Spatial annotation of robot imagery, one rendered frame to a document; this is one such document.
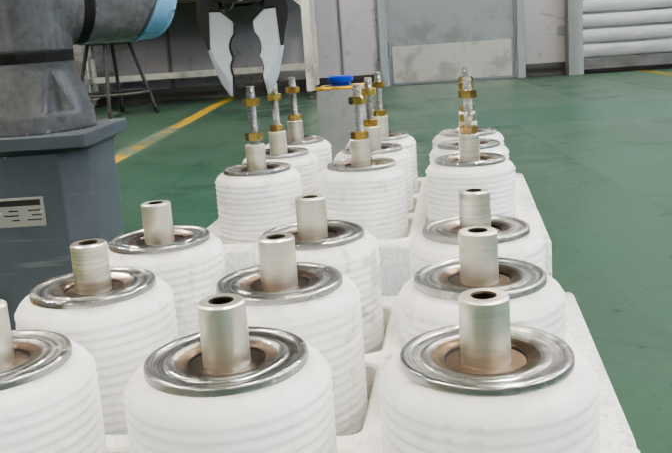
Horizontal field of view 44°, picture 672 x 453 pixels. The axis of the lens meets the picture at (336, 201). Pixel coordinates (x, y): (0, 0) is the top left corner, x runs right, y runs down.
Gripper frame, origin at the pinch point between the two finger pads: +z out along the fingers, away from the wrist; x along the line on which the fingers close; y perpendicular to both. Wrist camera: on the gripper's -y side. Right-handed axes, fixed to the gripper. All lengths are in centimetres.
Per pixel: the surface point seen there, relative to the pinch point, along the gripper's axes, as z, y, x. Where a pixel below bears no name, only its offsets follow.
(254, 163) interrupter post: 8.8, -0.5, 0.1
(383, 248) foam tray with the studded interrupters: 17.2, -8.9, -13.3
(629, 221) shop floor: 35, 67, -63
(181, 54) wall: 3, 501, 105
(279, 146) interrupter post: 8.6, 11.3, -1.8
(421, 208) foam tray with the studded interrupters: 16.9, 7.6, -18.7
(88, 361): 10, -53, 3
